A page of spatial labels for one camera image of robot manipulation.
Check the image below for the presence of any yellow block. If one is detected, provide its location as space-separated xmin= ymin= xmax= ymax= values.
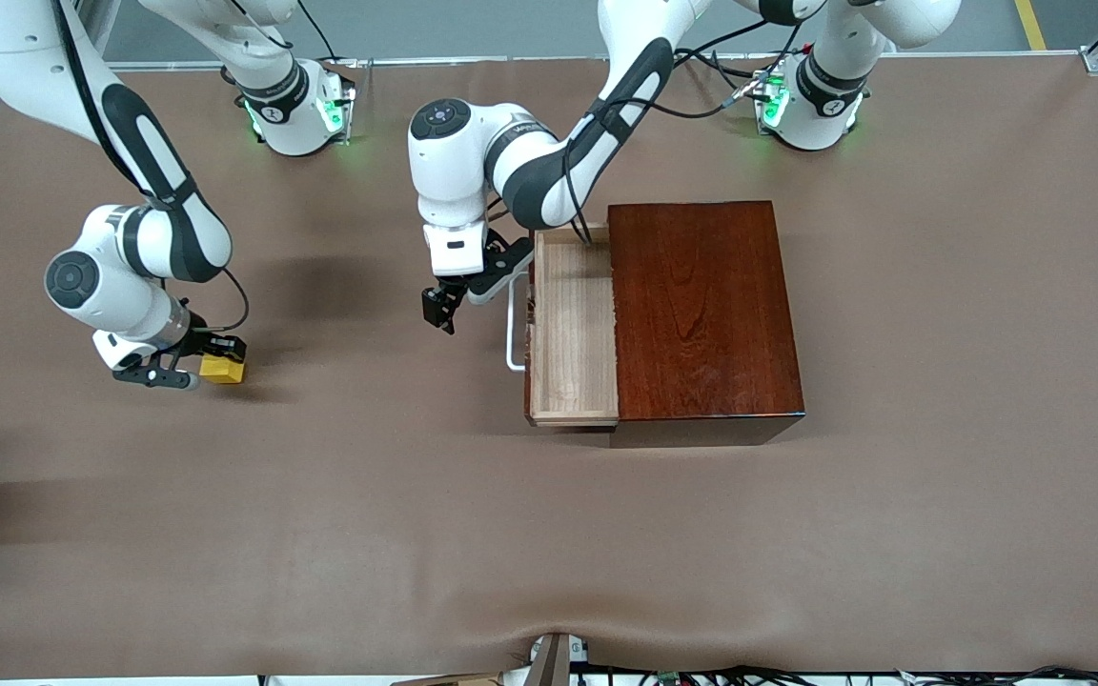
xmin=198 ymin=353 xmax=248 ymax=386

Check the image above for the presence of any light wood drawer white handle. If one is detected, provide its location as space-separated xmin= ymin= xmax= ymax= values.
xmin=505 ymin=224 xmax=621 ymax=428

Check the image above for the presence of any brown table mat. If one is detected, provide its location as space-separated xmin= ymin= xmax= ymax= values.
xmin=0 ymin=55 xmax=1098 ymax=679

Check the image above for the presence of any dark red-brown wooden cabinet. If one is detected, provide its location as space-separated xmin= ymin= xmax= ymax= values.
xmin=605 ymin=200 xmax=807 ymax=449

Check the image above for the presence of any yellow floor tape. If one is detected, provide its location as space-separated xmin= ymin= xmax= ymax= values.
xmin=1013 ymin=0 xmax=1049 ymax=52

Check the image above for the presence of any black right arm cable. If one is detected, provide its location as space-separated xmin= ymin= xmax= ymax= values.
xmin=215 ymin=267 xmax=253 ymax=336

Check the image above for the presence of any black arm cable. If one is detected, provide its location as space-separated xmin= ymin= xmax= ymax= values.
xmin=560 ymin=19 xmax=807 ymax=251
xmin=215 ymin=267 xmax=253 ymax=336

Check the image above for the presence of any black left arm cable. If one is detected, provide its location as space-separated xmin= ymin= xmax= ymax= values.
xmin=560 ymin=19 xmax=807 ymax=251

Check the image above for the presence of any grey metal bracket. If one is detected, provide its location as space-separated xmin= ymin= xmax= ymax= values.
xmin=527 ymin=632 xmax=590 ymax=686

